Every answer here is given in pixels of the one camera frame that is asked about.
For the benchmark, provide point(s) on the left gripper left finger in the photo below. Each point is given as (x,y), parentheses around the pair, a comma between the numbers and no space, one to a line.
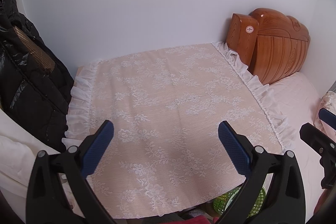
(46,200)

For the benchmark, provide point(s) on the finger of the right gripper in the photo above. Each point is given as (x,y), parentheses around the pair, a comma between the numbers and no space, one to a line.
(327,117)
(317,140)

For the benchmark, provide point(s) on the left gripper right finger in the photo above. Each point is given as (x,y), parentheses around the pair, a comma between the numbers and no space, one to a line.
(285,198)

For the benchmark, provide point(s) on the green plastic trash basket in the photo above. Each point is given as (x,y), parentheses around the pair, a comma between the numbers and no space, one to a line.
(221,203)

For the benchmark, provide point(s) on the folded pink quilt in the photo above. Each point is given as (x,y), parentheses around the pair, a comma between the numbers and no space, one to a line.
(327,102)

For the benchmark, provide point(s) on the pink bed sheet mattress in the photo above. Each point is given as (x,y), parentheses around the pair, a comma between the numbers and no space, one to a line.
(297,101)

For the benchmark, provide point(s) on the white cloth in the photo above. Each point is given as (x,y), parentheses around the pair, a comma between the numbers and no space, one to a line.
(18,153)

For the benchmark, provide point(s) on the wooden bed headboard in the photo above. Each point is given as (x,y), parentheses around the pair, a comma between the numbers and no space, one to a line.
(272,45)

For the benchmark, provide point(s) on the black puffer jacket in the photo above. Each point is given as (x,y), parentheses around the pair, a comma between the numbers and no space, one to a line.
(35,84)

